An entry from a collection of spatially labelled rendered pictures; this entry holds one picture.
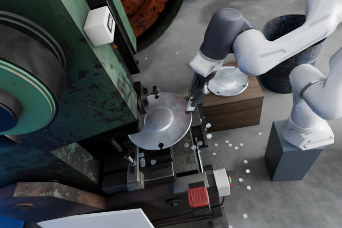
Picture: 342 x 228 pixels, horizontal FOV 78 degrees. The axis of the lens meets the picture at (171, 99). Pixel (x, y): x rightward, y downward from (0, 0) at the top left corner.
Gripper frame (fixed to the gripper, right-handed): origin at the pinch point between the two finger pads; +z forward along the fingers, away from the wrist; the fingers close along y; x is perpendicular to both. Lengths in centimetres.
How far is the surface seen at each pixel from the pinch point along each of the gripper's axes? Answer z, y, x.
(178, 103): 6.8, 6.4, 3.1
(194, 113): 4.7, -1.0, -2.0
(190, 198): 10.0, -32.9, 5.1
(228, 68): 29, 61, -51
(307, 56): 4, 49, -95
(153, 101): 11.4, 11.2, 13.2
